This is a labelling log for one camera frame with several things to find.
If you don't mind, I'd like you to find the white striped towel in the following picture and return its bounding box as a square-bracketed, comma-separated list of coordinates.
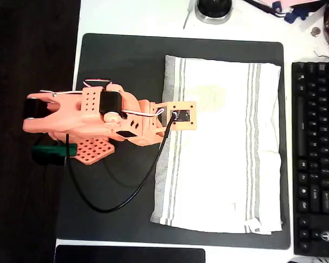
[150, 54, 284, 236]

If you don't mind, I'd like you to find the black desk mat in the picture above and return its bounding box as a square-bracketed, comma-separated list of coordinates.
[56, 32, 291, 250]

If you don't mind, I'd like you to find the green table clamp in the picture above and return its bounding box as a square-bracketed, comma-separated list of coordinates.
[30, 144, 78, 166]

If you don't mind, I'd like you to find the black tablet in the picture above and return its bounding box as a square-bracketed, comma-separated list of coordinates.
[54, 244, 206, 263]

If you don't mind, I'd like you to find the white plastic stick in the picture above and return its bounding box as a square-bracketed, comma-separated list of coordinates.
[183, 0, 196, 30]

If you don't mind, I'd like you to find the round metal black-topped base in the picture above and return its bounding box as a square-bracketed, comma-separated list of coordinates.
[194, 0, 234, 25]

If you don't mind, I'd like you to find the black computer keyboard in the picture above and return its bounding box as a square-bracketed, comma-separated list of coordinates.
[291, 61, 329, 259]

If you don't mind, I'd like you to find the blue plastic object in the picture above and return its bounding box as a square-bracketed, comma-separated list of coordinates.
[284, 7, 311, 24]

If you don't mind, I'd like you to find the pink flat object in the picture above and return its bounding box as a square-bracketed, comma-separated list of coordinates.
[259, 0, 320, 8]

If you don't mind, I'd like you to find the white paper scrap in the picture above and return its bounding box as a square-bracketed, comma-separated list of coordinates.
[313, 46, 329, 62]

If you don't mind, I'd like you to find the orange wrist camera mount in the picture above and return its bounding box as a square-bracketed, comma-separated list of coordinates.
[161, 101, 198, 131]

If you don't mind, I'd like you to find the orange perforated base plate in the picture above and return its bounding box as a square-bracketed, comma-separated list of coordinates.
[68, 135, 116, 167]

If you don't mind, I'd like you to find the black strap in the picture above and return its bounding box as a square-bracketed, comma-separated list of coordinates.
[242, 0, 287, 18]

